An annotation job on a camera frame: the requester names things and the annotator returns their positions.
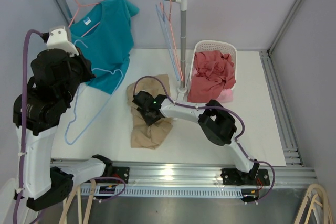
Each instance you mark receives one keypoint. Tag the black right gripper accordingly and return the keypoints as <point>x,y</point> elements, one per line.
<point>148,121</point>

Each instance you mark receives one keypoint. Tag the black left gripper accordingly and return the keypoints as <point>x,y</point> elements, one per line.
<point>86,65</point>

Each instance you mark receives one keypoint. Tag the tan t-shirt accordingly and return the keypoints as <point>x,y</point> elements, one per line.
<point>142,135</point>

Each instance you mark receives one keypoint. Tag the coral red t-shirt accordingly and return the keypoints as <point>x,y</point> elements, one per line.
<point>214,72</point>

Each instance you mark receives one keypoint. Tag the pink t-shirt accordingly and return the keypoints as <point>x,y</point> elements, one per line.
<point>226,96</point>

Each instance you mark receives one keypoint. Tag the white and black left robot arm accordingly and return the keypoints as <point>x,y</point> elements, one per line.
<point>57,75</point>

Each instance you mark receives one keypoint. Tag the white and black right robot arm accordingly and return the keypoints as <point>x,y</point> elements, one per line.
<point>217,124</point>

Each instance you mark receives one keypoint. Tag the teal t-shirt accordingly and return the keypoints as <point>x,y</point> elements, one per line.
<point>105,39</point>

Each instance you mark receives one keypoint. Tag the white perforated plastic basket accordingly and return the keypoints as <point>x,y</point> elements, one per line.
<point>211,45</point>

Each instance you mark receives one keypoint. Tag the beige wooden hangers right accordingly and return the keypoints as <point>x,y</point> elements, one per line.
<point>314,207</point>

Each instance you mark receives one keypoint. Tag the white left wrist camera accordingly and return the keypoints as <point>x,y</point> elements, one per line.
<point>60,38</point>

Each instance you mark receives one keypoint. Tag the aluminium mounting rail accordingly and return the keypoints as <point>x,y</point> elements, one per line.
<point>196,175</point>

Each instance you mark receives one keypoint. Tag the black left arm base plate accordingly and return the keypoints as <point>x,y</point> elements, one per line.
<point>121,172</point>

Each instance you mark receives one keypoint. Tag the white slotted cable duct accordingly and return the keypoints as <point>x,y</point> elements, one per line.
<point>184,192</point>

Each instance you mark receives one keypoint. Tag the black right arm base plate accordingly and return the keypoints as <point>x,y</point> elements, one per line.
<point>234,177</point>

